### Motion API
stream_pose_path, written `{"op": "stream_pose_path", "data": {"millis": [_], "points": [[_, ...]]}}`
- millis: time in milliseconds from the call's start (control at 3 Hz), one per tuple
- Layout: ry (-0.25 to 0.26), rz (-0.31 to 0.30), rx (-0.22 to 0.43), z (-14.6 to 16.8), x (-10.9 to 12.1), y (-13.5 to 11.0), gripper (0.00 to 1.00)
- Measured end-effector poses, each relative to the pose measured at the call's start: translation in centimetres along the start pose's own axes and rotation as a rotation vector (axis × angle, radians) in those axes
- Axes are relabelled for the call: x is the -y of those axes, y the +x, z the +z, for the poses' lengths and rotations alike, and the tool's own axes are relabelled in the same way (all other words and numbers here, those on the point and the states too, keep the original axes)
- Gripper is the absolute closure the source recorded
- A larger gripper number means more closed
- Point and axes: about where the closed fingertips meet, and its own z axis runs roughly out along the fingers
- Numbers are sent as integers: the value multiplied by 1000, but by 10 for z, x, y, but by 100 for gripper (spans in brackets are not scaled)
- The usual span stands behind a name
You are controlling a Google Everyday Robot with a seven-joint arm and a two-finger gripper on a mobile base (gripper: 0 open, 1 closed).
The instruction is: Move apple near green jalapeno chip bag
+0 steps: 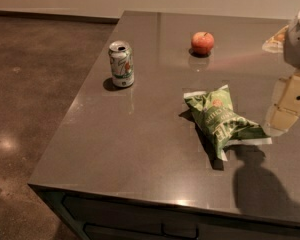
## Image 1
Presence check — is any green jalapeno chip bag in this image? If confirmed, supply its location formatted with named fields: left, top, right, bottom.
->
left=183, top=85, right=272, bottom=161

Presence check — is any dark cabinet drawer front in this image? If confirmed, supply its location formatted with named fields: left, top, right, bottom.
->
left=62, top=195, right=300, bottom=240

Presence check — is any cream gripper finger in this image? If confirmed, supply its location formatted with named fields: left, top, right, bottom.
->
left=264, top=70, right=300, bottom=136

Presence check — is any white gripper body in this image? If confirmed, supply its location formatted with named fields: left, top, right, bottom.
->
left=283, top=10, right=300, bottom=69

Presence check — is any white green soda can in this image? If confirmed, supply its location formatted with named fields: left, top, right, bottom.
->
left=108, top=40, right=134, bottom=88

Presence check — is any red apple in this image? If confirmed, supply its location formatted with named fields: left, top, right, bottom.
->
left=191, top=32, right=214, bottom=55

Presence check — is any yellow snack bag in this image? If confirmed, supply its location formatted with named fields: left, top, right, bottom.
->
left=262, top=25, right=288, bottom=53

